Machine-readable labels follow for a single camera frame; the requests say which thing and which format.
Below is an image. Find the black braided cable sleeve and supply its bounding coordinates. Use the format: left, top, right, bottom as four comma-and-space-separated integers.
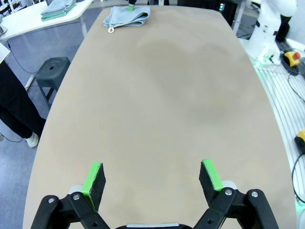
274, 13, 292, 43

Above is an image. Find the white side table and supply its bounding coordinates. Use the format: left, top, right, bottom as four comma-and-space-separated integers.
0, 0, 94, 44

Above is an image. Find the person in white lab coat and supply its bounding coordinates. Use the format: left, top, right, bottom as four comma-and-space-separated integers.
0, 42, 46, 148

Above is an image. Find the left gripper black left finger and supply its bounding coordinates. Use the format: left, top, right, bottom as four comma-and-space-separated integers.
30, 161, 112, 229

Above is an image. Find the dark grey plastic stool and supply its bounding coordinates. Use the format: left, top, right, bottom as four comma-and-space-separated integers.
35, 56, 71, 110

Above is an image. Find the silver slotted mounting platform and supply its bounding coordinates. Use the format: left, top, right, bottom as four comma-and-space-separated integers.
238, 38, 305, 229

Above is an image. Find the light blue towel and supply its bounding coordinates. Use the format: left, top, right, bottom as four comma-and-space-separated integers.
102, 5, 151, 34

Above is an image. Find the yellow emergency stop button box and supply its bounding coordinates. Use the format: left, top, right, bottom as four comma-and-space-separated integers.
295, 129, 305, 153
283, 51, 301, 68

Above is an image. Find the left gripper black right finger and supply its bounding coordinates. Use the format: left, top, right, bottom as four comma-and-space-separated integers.
192, 158, 279, 229

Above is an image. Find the white desk leg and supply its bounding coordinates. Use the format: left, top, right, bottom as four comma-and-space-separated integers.
232, 0, 248, 36

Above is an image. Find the black computer case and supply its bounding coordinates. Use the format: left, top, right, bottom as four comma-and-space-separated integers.
215, 0, 239, 27

